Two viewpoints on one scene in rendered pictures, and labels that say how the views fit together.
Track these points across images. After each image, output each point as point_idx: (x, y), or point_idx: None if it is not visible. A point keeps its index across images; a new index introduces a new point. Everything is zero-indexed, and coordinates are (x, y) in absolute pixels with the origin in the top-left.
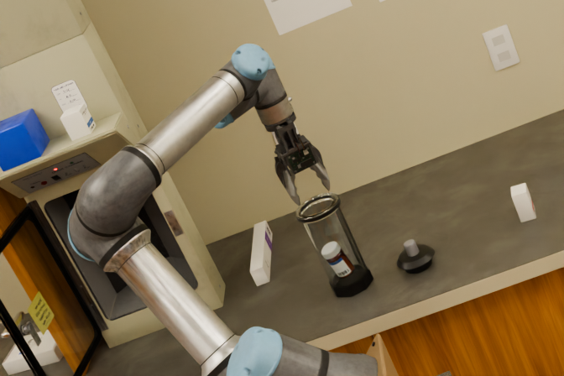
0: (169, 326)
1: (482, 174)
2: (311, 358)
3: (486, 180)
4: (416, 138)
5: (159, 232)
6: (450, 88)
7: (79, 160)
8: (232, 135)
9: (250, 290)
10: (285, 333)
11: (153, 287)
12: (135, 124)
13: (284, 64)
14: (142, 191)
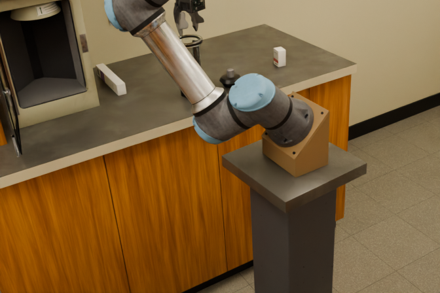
0: (181, 74)
1: (232, 48)
2: (284, 93)
3: (238, 51)
4: (184, 29)
5: (41, 59)
6: (206, 3)
7: None
8: (82, 7)
9: (114, 97)
10: (165, 115)
11: (174, 46)
12: None
13: None
14: None
